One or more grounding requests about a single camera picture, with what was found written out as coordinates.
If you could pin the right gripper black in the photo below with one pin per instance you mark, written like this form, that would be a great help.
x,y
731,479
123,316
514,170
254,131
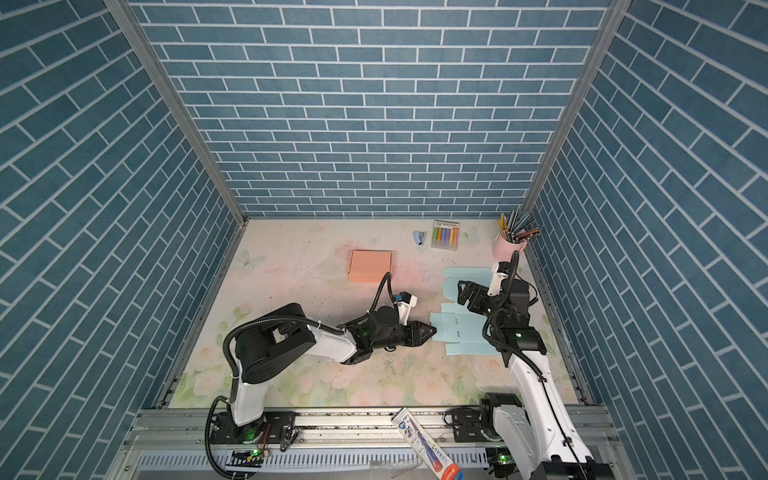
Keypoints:
x,y
476,304

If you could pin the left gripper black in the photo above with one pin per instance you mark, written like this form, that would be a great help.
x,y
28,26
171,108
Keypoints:
x,y
414,336

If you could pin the light blue cardboard box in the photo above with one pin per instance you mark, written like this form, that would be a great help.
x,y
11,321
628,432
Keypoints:
x,y
457,327

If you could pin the pink cardboard box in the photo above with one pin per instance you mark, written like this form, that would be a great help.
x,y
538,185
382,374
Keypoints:
x,y
368,266

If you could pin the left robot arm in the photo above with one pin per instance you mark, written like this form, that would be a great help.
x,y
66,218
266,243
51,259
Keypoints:
x,y
259,350

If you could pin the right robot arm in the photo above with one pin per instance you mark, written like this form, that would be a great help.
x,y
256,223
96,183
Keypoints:
x,y
536,427

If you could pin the toothpaste tube box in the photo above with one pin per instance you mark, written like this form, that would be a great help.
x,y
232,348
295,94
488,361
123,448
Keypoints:
x,y
435,459

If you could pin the pink pencil cup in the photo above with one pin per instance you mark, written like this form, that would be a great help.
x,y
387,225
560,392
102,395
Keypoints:
x,y
503,249

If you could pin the coloured marker pack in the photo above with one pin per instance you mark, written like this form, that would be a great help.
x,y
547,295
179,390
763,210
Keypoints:
x,y
445,235

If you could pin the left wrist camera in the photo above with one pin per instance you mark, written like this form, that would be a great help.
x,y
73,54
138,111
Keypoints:
x,y
404,303

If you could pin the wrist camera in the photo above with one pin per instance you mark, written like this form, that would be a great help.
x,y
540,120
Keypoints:
x,y
500,273
404,303

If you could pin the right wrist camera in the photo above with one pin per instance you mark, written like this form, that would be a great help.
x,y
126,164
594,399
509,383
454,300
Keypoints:
x,y
500,273

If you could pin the aluminium mounting rail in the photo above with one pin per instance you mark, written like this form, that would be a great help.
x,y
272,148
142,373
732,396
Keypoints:
x,y
340,443

